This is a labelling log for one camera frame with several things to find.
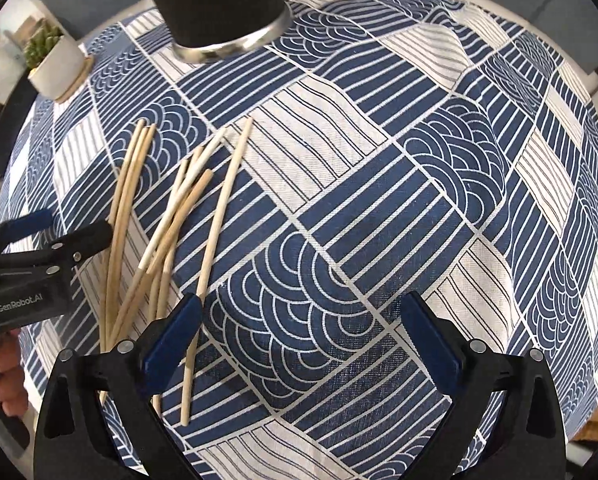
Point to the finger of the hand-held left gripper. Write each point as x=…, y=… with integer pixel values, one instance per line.
x=29, y=222
x=89, y=240

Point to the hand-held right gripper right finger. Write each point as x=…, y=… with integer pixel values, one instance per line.
x=429, y=345

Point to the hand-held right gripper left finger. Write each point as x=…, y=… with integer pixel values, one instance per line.
x=174, y=345

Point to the bunch of wooden chopsticks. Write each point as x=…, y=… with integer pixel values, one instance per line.
x=228, y=195

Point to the black cup with steel rim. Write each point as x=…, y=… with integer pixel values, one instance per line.
x=219, y=5

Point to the person's left hand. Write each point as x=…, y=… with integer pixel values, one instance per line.
x=10, y=375

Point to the blue white patterned tablecloth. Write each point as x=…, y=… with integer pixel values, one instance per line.
x=379, y=210

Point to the wooden coaster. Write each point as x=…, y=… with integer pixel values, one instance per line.
x=79, y=82

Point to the potted succulent in white pot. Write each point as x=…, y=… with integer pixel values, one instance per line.
x=54, y=65

